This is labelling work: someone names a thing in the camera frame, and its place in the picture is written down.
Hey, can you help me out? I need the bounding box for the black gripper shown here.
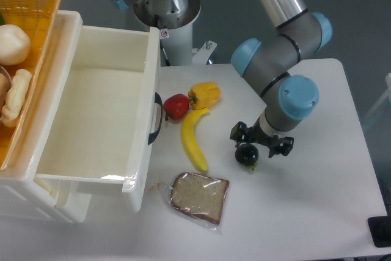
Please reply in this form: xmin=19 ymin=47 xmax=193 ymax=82
xmin=230 ymin=121 xmax=294 ymax=158

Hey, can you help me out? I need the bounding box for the dark purple mangosteen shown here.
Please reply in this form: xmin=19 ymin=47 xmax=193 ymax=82
xmin=235 ymin=143 xmax=259 ymax=171

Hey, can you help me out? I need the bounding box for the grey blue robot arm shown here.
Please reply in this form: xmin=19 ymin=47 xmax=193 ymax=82
xmin=111 ymin=0 xmax=332 ymax=164

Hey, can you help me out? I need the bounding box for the yellow bell pepper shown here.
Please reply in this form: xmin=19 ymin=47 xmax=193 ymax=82
xmin=188 ymin=82 xmax=221 ymax=110

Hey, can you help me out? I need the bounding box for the yellow banana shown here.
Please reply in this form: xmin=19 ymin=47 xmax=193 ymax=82
xmin=181 ymin=108 xmax=210 ymax=172

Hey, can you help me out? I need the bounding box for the bread slice in plastic bag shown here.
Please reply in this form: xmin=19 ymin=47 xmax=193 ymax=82
xmin=157 ymin=172 xmax=230 ymax=234

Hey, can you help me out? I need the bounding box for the red bell pepper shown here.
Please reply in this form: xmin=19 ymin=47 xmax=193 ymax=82
xmin=163 ymin=94 xmax=189 ymax=121

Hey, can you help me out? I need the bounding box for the black device at table edge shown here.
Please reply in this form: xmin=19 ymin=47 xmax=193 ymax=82
xmin=367 ymin=216 xmax=390 ymax=248

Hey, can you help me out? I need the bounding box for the white plastic drawer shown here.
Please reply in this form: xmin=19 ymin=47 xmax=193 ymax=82
xmin=36 ymin=26 xmax=163 ymax=212

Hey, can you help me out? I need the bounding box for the white drawer cabinet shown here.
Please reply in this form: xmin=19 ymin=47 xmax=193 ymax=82
xmin=1 ymin=10 xmax=91 ymax=223

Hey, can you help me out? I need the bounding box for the pale twisted bread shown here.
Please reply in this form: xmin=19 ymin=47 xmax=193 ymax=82
xmin=1 ymin=69 xmax=32 ymax=128

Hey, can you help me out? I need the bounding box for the yellow woven basket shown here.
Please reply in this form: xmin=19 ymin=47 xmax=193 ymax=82
xmin=1 ymin=0 xmax=61 ymax=170

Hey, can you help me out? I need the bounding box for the round white bun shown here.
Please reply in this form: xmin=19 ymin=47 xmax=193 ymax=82
xmin=1 ymin=24 xmax=31 ymax=65

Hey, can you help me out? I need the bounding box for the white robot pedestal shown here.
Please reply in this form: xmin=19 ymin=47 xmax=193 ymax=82
xmin=160 ymin=25 xmax=217 ymax=66

